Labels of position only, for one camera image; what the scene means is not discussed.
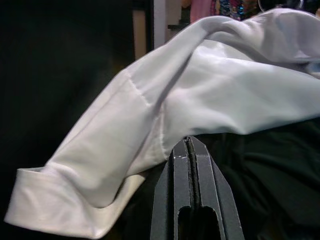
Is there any white shirt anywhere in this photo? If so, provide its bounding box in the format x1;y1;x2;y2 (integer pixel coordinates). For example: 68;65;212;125
4;9;320;238

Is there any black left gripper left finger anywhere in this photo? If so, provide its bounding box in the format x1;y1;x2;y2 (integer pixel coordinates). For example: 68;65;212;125
149;136;194;240

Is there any pink garment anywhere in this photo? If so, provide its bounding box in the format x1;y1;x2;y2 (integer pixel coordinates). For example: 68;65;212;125
189;0;214;24

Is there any colourful sequined garment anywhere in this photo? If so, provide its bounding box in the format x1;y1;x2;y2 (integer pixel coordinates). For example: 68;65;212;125
212;0;259;21

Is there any black fabric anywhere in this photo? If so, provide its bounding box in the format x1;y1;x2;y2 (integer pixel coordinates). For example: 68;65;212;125
207;119;320;240

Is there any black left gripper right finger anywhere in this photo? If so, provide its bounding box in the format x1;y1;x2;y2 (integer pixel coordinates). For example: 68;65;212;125
187;135;245;240

